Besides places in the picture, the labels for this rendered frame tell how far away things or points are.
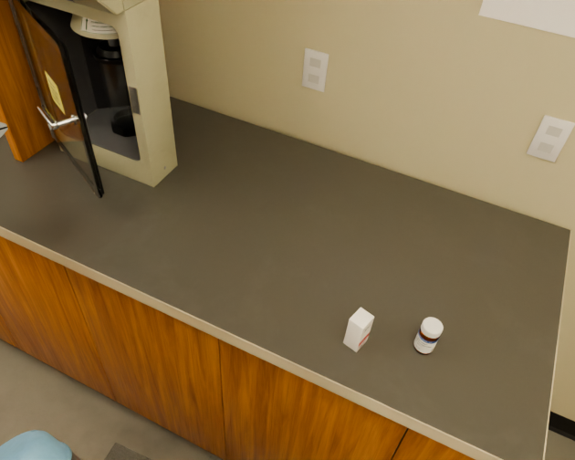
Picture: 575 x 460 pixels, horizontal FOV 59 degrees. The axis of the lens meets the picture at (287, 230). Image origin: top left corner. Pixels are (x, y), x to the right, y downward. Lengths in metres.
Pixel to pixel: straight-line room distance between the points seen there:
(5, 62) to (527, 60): 1.24
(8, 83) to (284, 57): 0.72
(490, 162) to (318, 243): 0.52
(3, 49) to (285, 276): 0.87
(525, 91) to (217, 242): 0.82
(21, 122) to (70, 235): 0.37
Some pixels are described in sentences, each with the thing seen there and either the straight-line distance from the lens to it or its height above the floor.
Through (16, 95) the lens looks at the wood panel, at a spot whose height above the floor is 1.12.
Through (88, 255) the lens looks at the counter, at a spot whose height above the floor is 0.94.
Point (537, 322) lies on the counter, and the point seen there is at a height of 0.94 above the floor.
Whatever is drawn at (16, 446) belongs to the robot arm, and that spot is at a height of 1.21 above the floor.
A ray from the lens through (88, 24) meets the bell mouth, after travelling 1.30.
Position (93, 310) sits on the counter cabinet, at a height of 0.69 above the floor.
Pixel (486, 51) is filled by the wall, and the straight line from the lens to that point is 1.35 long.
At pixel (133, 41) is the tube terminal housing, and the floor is 1.34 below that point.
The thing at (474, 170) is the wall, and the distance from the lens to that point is 1.50.
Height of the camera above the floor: 1.86
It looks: 45 degrees down
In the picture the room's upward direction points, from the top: 5 degrees clockwise
